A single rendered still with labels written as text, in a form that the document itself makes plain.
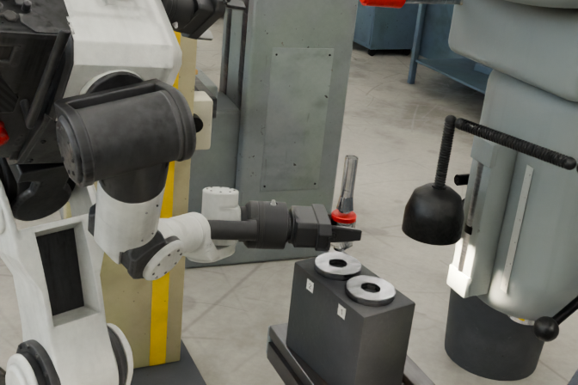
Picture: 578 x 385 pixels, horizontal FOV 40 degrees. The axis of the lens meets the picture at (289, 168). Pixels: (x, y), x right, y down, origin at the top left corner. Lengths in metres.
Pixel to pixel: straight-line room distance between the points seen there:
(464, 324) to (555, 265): 2.29
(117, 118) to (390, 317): 0.69
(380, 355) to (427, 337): 2.06
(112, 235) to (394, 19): 7.46
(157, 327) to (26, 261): 1.74
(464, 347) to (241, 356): 0.89
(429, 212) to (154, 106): 0.35
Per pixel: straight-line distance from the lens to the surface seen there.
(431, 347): 3.49
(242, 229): 1.41
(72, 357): 1.39
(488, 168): 1.00
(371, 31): 8.39
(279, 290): 3.72
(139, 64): 1.07
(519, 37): 0.96
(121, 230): 1.12
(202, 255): 1.40
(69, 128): 0.96
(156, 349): 3.09
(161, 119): 0.98
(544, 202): 1.00
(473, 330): 3.29
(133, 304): 2.96
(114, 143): 0.96
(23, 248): 1.34
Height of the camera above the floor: 1.85
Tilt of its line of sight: 21 degrees down
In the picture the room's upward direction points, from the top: 6 degrees clockwise
